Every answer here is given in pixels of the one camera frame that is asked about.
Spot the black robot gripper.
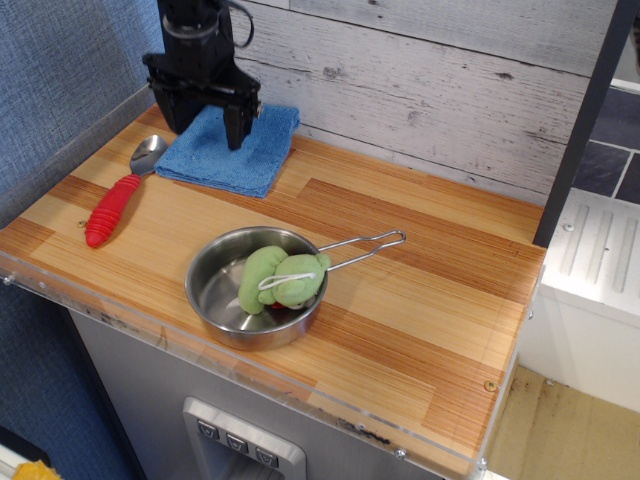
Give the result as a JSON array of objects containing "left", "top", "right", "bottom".
[{"left": 143, "top": 19, "right": 260, "bottom": 150}]

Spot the blue cloth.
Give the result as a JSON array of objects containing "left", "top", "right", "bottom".
[{"left": 155, "top": 105, "right": 300, "bottom": 198}]

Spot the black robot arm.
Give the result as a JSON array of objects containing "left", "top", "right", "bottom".
[{"left": 142, "top": 1, "right": 260, "bottom": 151}]

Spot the stainless steel saucepan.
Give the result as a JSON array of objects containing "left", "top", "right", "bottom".
[{"left": 185, "top": 226, "right": 406, "bottom": 351}]

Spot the green plush toy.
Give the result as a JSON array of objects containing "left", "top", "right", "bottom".
[{"left": 238, "top": 246, "right": 331, "bottom": 315}]

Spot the silver button control panel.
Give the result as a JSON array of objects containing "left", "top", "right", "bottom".
[{"left": 183, "top": 397, "right": 307, "bottom": 479}]

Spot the yellow object bottom left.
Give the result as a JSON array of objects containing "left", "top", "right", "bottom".
[{"left": 11, "top": 461, "right": 62, "bottom": 480}]

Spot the white ridged side unit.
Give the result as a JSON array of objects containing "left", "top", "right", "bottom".
[{"left": 519, "top": 189, "right": 639, "bottom": 411}]

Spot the red handled metal spoon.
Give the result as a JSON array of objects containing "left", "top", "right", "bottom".
[{"left": 85, "top": 135, "right": 168, "bottom": 248}]

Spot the dark grey right post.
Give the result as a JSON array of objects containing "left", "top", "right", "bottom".
[{"left": 532, "top": 0, "right": 639, "bottom": 248}]

